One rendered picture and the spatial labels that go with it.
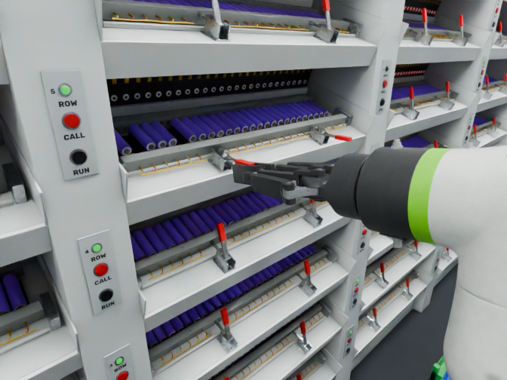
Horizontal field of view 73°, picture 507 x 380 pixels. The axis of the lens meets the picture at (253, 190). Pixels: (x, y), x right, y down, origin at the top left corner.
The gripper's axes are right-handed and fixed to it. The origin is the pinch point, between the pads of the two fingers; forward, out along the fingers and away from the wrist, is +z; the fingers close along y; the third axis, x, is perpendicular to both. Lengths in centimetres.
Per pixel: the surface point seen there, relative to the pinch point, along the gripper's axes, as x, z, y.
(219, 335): -37.5, 16.9, -0.7
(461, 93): 4, 9, 112
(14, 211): 1.2, 9.6, -29.9
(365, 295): -59, 19, 60
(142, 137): 7.0, 15.8, -9.6
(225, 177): -1.1, 6.5, -0.7
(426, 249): -59, 18, 107
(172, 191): -0.9, 6.4, -10.8
